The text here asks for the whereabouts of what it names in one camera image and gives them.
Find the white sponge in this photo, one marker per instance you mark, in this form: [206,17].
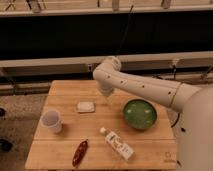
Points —
[85,107]

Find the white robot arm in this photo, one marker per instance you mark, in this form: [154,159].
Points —
[195,142]

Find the white ceramic cup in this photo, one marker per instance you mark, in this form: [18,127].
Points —
[52,121]

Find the green bowl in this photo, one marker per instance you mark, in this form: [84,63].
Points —
[139,114]

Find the wooden table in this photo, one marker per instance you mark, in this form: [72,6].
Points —
[154,148]

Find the white plastic bottle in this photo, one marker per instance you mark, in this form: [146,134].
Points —
[122,148]

